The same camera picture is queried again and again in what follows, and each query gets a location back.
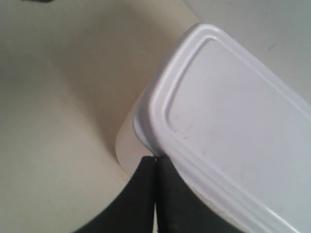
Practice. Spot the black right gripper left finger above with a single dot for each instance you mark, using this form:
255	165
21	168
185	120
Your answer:
132	211

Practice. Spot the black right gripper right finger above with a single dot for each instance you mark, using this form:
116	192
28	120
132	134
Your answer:
178	209

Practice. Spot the white lidded plastic container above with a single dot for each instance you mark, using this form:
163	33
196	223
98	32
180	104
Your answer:
238	136

